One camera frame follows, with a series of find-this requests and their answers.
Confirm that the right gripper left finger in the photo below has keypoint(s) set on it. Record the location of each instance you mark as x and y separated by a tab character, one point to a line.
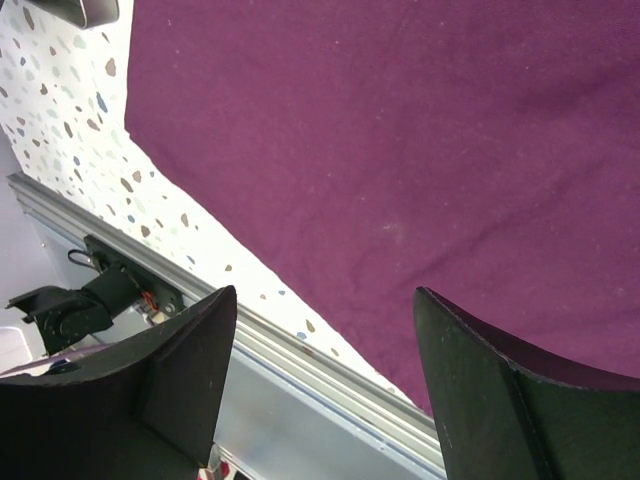
149	401

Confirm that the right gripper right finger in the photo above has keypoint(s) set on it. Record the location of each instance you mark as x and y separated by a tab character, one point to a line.
506	409

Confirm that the metal instrument tray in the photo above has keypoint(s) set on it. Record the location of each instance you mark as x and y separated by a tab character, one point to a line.
84	14

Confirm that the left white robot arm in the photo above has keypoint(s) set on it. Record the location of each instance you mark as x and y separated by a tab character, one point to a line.
66	316

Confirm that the purple cloth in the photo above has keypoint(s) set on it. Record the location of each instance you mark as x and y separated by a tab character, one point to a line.
488	150

